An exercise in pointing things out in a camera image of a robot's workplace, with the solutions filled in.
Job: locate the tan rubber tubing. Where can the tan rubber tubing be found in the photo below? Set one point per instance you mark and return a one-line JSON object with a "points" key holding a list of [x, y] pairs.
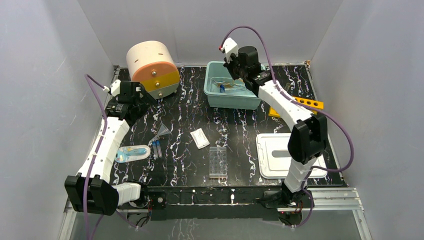
{"points": [[225, 81]]}

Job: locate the cream orange cylindrical centrifuge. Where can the cream orange cylindrical centrifuge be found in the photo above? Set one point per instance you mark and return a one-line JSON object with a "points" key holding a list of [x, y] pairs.
{"points": [[150, 64]]}

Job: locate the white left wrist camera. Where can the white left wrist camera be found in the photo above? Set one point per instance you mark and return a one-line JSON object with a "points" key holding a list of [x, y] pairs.
{"points": [[113, 89]]}

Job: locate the blue capped vial left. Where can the blue capped vial left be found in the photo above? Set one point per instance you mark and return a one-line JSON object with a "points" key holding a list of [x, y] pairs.
{"points": [[155, 150]]}

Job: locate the glass test tube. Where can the glass test tube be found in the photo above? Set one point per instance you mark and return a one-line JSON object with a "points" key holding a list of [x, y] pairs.
{"points": [[287, 87]]}

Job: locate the white bin lid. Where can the white bin lid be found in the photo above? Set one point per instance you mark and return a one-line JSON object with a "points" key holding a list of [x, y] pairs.
{"points": [[274, 158]]}

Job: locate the clear plastic funnel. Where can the clear plastic funnel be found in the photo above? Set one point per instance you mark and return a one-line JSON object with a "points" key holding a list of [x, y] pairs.
{"points": [[163, 130]]}

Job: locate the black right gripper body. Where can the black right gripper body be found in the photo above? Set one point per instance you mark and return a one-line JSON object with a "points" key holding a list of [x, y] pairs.
{"points": [[234, 70]]}

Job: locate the blue capped vial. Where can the blue capped vial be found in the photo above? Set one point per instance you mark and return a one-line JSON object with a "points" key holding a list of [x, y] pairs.
{"points": [[155, 150], [159, 150]]}

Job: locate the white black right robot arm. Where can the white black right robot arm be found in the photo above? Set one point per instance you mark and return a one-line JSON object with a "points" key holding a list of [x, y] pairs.
{"points": [[309, 131]]}

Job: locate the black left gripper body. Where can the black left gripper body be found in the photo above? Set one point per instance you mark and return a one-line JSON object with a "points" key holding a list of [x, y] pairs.
{"points": [[139, 98]]}

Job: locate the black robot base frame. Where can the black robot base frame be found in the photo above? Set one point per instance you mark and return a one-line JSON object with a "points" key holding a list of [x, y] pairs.
{"points": [[215, 202]]}

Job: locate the teal plastic bin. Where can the teal plastic bin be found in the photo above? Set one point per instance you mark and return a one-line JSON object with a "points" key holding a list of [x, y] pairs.
{"points": [[240, 100]]}

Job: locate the clear well plate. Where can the clear well plate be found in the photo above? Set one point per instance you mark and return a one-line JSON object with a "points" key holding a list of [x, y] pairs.
{"points": [[218, 167]]}

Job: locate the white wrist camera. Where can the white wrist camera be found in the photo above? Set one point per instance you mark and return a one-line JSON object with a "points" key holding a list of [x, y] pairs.
{"points": [[113, 89], [230, 48]]}

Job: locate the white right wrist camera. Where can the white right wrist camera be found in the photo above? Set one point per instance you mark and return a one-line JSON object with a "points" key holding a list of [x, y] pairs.
{"points": [[230, 48]]}

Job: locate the blue capped vial right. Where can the blue capped vial right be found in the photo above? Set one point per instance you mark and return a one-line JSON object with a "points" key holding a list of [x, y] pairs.
{"points": [[159, 150]]}

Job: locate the yellow test tube rack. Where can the yellow test tube rack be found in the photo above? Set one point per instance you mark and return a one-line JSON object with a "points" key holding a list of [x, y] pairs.
{"points": [[317, 105]]}

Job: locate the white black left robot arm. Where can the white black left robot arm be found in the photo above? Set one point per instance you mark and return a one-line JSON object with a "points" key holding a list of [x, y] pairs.
{"points": [[90, 189]]}

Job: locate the blue packaged syringe blister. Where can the blue packaged syringe blister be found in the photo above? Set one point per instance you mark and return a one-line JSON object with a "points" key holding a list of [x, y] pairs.
{"points": [[133, 153]]}

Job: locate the small clear plastic bag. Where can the small clear plastic bag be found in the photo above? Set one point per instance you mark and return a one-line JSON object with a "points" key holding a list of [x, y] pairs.
{"points": [[200, 138]]}

